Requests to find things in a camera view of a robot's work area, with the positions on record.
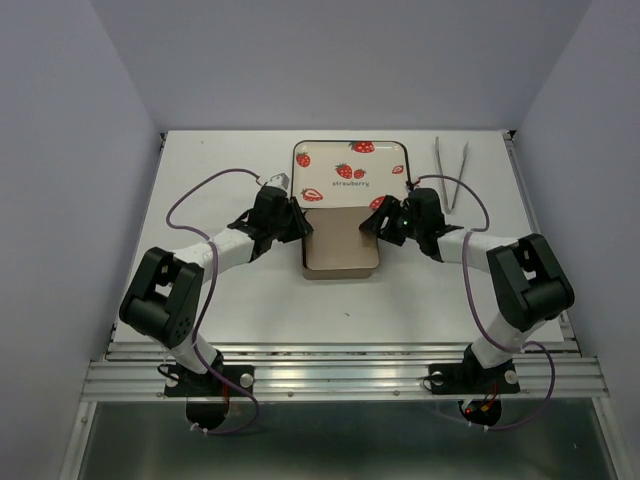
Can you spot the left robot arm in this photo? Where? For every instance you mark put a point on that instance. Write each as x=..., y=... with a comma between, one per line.
x=170, y=291

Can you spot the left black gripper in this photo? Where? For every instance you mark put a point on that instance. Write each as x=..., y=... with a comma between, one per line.
x=300, y=226

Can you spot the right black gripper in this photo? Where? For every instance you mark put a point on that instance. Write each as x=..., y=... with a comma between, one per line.
x=389, y=207

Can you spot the gold square tin box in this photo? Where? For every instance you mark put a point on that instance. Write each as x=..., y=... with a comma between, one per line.
x=339, y=258

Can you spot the gold tin lid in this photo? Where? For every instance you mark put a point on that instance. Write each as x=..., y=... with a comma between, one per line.
x=337, y=222

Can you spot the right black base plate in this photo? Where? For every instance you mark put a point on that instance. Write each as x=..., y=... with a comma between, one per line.
x=478, y=390

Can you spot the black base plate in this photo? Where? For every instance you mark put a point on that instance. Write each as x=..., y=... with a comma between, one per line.
x=478, y=390
x=207, y=398

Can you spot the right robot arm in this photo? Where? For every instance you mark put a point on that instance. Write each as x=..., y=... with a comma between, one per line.
x=529, y=285

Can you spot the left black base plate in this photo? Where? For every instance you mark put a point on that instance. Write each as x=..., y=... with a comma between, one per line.
x=207, y=398

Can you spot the metal serving tongs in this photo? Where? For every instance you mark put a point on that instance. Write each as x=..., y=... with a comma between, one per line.
x=449, y=198

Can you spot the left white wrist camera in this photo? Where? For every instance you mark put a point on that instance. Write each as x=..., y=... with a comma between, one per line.
x=281, y=181

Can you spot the aluminium rail frame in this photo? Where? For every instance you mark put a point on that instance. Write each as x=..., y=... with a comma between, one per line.
x=343, y=398

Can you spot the strawberry pattern tray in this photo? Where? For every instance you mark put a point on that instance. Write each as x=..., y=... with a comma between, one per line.
x=337, y=174

